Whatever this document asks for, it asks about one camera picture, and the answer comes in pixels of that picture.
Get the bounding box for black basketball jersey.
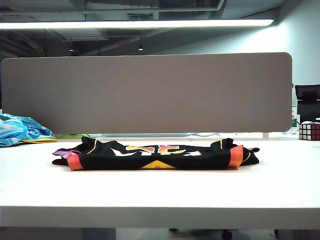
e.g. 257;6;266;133
51;136;261;171

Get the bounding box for grey-brown desk divider panel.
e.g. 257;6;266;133
0;52;293;135

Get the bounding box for green and white flat item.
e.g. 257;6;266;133
55;133;86;139

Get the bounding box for long ceiling light strip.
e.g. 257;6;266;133
0;18;275;30

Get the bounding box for yellow garment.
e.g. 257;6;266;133
21;137;58;144

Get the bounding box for bottle with green label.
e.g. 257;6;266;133
290;113;299;131

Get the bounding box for blue and white garment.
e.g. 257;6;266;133
0;112;58;148

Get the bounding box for black office chair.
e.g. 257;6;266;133
294;84;320;124

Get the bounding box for Rubik's cube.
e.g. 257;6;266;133
298;121;320;141

